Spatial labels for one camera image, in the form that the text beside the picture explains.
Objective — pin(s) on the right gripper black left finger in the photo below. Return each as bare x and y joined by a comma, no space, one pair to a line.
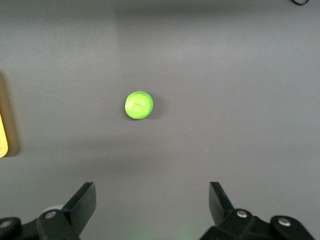
80,205

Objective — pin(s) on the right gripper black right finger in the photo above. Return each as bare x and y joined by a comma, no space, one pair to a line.
222,207

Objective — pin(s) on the green apple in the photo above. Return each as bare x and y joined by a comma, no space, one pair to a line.
138,105

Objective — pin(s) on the yellow plastic tray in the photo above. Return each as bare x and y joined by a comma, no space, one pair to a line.
2,130

